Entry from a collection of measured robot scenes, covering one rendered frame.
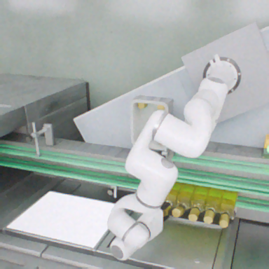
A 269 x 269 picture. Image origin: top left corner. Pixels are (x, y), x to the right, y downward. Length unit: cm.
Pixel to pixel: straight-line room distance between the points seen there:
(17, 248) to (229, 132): 100
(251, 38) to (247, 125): 37
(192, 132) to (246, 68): 59
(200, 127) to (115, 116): 84
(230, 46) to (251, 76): 14
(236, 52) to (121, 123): 64
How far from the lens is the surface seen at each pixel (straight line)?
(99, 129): 175
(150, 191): 90
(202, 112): 92
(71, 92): 232
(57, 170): 174
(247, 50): 141
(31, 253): 140
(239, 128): 154
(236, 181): 144
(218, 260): 129
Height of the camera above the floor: 220
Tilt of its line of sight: 60 degrees down
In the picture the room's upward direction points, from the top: 145 degrees counter-clockwise
